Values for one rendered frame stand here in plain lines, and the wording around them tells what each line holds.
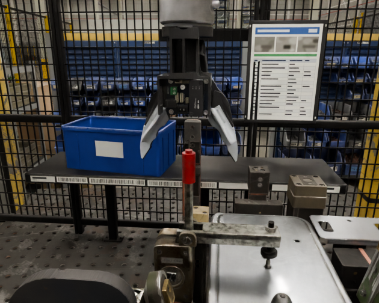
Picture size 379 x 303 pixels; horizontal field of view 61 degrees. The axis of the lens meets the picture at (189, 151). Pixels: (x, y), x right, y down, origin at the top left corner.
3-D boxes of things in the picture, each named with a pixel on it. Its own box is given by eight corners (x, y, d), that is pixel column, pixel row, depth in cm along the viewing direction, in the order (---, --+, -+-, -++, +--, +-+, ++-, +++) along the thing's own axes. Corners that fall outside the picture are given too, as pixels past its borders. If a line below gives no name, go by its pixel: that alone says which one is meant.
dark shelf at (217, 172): (346, 195, 86) (348, 184, 85) (24, 183, 94) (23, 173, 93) (322, 167, 107) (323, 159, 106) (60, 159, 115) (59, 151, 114)
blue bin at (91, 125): (160, 177, 90) (159, 131, 86) (64, 168, 97) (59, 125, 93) (177, 159, 105) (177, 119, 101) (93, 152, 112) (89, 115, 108)
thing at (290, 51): (315, 124, 103) (328, 19, 93) (243, 122, 105) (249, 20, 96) (314, 122, 104) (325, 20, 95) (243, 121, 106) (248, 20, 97)
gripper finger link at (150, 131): (118, 156, 48) (153, 106, 45) (129, 145, 53) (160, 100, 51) (136, 168, 48) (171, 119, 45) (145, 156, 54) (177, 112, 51)
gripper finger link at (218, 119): (235, 172, 47) (198, 120, 45) (234, 159, 52) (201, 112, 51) (254, 160, 46) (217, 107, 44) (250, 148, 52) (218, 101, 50)
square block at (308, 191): (312, 310, 87) (329, 186, 76) (281, 308, 87) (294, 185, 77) (304, 290, 94) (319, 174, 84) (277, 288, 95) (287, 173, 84)
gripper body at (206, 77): (156, 119, 44) (153, 24, 40) (166, 109, 52) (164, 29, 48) (212, 121, 43) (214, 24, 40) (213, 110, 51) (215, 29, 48)
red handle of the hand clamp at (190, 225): (194, 243, 55) (194, 154, 50) (181, 241, 55) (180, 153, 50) (195, 229, 59) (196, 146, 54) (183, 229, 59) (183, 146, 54)
